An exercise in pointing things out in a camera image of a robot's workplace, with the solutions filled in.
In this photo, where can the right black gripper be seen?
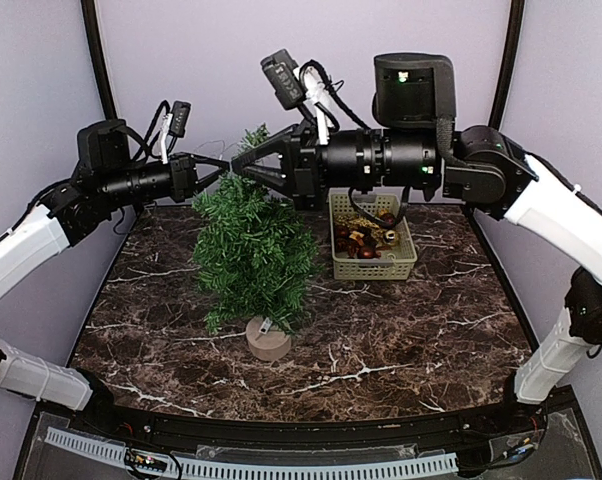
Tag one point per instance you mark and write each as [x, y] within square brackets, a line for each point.
[309, 186]

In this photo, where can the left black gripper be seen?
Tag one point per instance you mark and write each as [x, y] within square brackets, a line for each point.
[184, 180]

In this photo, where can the small green christmas tree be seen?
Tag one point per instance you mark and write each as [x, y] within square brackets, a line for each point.
[255, 256]

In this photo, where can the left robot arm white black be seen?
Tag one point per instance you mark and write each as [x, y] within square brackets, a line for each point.
[57, 219]

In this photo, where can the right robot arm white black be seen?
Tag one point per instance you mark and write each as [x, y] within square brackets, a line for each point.
[490, 172]

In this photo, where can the round wooden tree base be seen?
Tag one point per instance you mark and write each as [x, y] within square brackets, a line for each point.
[266, 341]

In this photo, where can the red bauble ornament left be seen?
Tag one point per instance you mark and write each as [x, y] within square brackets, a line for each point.
[341, 232]

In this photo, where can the red bauble ornament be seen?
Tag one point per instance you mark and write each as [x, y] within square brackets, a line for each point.
[366, 252]
[388, 218]
[341, 232]

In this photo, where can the brown pinecone ornament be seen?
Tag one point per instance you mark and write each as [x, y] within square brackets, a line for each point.
[361, 231]

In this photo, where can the red bauble ornament back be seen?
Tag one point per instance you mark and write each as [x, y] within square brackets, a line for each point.
[388, 218]

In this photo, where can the red bauble ornament front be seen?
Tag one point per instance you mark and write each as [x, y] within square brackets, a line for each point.
[366, 252]

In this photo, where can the green plastic basket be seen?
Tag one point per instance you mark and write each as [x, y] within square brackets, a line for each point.
[392, 261]

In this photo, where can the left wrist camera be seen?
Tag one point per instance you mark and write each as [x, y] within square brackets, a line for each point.
[173, 125]

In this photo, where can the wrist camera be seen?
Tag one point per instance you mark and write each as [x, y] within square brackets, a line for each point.
[173, 125]
[301, 88]

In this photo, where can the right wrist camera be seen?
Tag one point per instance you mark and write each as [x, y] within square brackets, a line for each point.
[301, 88]

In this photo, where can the left black frame post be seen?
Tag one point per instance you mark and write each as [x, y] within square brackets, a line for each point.
[97, 57]

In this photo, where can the black frame post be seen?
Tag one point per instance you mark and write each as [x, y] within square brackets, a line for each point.
[97, 57]
[507, 64]

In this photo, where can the right black frame post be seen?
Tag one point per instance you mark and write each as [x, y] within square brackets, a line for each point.
[507, 64]

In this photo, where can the white slotted cable duct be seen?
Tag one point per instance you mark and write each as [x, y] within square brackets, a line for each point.
[243, 464]

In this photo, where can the black front rail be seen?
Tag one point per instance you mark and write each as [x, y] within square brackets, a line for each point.
[464, 429]

